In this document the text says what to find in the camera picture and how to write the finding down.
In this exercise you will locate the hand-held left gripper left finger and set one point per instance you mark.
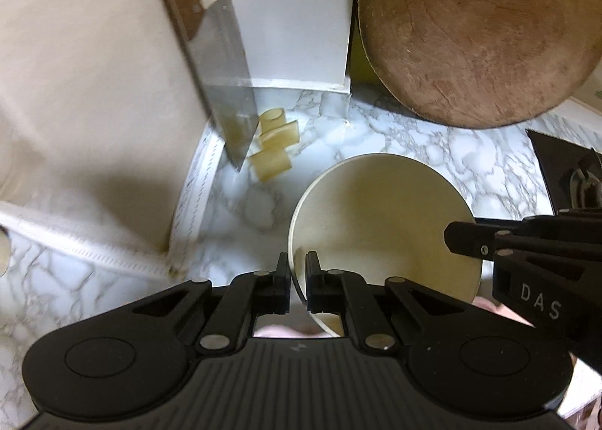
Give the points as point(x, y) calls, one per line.
point(282, 277)

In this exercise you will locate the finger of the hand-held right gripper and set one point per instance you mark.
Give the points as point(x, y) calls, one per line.
point(470, 239)

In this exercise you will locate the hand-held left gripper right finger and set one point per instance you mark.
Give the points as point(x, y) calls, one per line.
point(313, 277)

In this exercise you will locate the cream plastic bowl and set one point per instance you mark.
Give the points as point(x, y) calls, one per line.
point(376, 213)

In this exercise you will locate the black gas stove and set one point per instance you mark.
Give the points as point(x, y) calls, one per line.
point(552, 162)

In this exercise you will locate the yellowish rubber piece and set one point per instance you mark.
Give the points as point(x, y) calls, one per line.
point(282, 136)
point(270, 164)
point(273, 118)

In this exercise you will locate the round wooden cutting board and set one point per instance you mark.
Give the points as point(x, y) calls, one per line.
point(479, 30)

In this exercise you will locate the white box with vent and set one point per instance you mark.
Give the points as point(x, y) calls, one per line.
point(291, 21)

